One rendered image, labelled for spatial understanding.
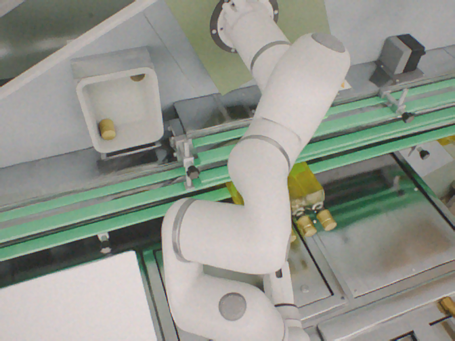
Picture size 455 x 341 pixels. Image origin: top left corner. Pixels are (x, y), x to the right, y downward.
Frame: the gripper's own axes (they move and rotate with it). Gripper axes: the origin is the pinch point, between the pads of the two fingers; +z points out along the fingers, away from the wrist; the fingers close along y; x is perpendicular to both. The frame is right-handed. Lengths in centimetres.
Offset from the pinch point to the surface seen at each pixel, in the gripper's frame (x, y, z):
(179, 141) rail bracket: 20.3, 15.9, 22.0
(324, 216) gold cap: -15.3, 1.5, 7.3
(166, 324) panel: 25.8, -12.1, -11.8
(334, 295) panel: -17.0, -11.9, -8.1
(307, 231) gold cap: -10.0, 1.2, 3.5
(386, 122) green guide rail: -41, 6, 36
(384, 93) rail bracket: -37, 16, 38
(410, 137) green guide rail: -53, -3, 38
